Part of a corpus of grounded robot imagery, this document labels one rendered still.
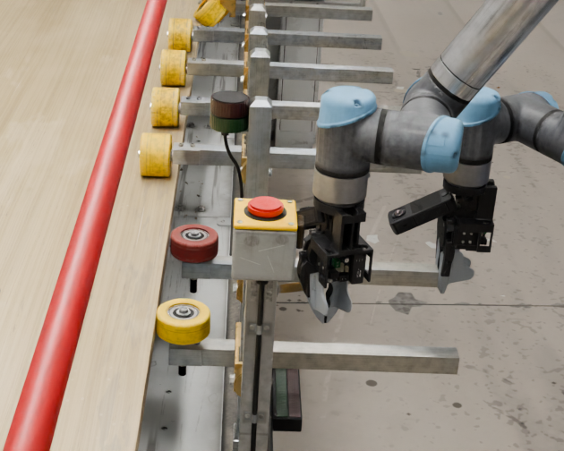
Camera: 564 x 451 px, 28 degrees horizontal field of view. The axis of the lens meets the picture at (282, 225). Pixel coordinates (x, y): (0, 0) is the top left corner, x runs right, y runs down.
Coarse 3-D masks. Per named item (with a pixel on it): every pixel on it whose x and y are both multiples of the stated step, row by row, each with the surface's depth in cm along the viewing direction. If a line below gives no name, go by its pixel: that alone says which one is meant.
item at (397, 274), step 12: (192, 264) 188; (204, 264) 188; (216, 264) 189; (228, 264) 189; (372, 264) 191; (384, 264) 192; (396, 264) 192; (408, 264) 192; (420, 264) 192; (432, 264) 193; (192, 276) 189; (204, 276) 189; (216, 276) 190; (228, 276) 190; (372, 276) 190; (384, 276) 190; (396, 276) 190; (408, 276) 190; (420, 276) 190; (432, 276) 190
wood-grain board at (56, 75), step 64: (0, 0) 308; (64, 0) 311; (128, 0) 315; (192, 0) 318; (0, 64) 260; (64, 64) 263; (0, 128) 226; (64, 128) 228; (0, 192) 199; (64, 192) 201; (128, 192) 202; (0, 256) 178; (64, 256) 180; (128, 256) 181; (0, 320) 161; (128, 320) 163; (0, 384) 147; (128, 384) 149; (0, 448) 136; (64, 448) 136; (128, 448) 137
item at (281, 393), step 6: (276, 372) 189; (282, 372) 189; (276, 378) 187; (282, 378) 187; (276, 384) 186; (282, 384) 186; (276, 390) 184; (282, 390) 184; (276, 396) 182; (282, 396) 182; (282, 402) 181; (282, 408) 180; (282, 414) 178
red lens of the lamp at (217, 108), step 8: (248, 96) 174; (216, 104) 171; (224, 104) 170; (232, 104) 170; (240, 104) 170; (248, 104) 172; (216, 112) 171; (224, 112) 171; (232, 112) 171; (240, 112) 171; (248, 112) 173
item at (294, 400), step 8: (288, 376) 188; (296, 376) 188; (288, 384) 186; (296, 384) 186; (288, 392) 184; (296, 392) 184; (288, 400) 182; (296, 400) 182; (296, 408) 180; (296, 416) 178
